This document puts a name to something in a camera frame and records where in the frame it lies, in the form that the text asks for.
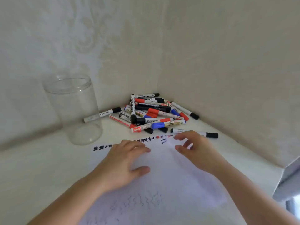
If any person's left hand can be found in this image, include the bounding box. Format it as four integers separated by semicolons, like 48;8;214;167
92;140;152;192

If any transparent plastic jar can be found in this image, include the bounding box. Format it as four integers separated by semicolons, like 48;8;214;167
42;73;103;146

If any white marker chunky black cap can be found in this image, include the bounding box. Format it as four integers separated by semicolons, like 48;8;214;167
130;94;137;124

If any long white black-cap marker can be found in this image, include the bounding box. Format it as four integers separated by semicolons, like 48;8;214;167
170;128;219;139

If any slim red striped marker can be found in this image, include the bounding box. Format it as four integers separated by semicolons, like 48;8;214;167
131;117;175;134

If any blue cap gold label marker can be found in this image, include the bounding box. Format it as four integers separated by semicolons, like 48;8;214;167
151;119;186;130

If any person's left forearm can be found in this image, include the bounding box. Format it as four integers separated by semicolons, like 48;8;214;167
27;172;111;225

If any plain white black-cap marker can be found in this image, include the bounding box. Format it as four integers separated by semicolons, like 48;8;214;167
83;107;122;123

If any white paper sheet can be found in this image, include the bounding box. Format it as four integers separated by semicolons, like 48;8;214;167
78;134;228;225

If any pile of assorted markers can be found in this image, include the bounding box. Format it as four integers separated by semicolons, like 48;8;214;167
109;93;200;135

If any red cap white barrel marker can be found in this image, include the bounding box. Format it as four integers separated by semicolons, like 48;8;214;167
108;114;138;129

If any person's right forearm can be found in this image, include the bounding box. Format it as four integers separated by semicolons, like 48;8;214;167
214;161;300;225

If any person's right hand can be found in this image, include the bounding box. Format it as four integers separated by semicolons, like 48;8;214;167
174;130;231;176

